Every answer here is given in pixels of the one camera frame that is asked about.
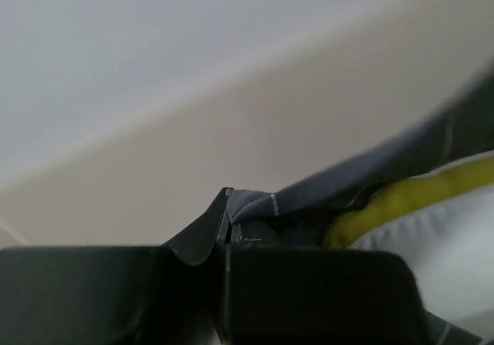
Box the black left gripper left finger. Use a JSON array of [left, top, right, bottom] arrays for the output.
[[1, 188, 231, 344]]

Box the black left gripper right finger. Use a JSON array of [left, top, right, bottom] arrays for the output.
[[218, 221, 429, 345]]

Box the dark grey checked pillowcase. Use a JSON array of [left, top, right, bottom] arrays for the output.
[[227, 73, 493, 344]]

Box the cream memory foam pillow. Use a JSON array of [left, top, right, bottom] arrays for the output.
[[323, 151, 493, 340]]

